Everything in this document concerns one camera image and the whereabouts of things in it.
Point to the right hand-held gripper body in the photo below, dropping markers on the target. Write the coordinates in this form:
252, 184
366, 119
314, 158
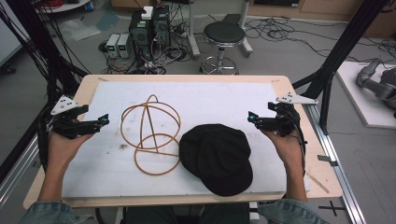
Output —
281, 121

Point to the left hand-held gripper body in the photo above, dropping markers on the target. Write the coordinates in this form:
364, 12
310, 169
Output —
70, 124

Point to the person's left hand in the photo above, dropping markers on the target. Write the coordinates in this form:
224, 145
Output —
62, 149

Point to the person's right hand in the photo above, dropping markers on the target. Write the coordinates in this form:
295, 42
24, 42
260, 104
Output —
288, 147

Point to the white foam board mat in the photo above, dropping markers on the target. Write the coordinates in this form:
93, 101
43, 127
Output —
211, 99

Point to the black cap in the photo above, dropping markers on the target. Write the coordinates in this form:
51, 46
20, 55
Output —
218, 158

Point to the thin wooden stick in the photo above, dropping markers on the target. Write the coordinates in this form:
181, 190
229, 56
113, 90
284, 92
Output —
318, 183

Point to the grey bench power supply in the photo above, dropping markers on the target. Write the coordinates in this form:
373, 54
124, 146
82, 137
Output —
123, 45
112, 45

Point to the white floor board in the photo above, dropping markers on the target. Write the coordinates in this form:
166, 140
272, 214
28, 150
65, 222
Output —
358, 99

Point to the white desk leg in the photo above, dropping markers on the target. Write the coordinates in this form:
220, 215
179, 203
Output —
246, 28
192, 28

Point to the black round stool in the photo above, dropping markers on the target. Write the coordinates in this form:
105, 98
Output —
224, 32

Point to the person's left denim sleeve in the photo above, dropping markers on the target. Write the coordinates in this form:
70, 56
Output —
49, 214

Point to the black computer tower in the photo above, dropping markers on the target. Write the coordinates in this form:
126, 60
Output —
140, 34
161, 26

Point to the small white box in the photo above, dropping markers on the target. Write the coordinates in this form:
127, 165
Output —
147, 13

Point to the person's dark trousers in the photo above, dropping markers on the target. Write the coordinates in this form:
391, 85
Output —
186, 215

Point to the aluminium rail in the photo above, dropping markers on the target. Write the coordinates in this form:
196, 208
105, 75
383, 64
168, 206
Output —
17, 174
337, 168

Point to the black metal frame post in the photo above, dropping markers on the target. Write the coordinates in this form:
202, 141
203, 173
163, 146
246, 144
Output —
345, 46
37, 40

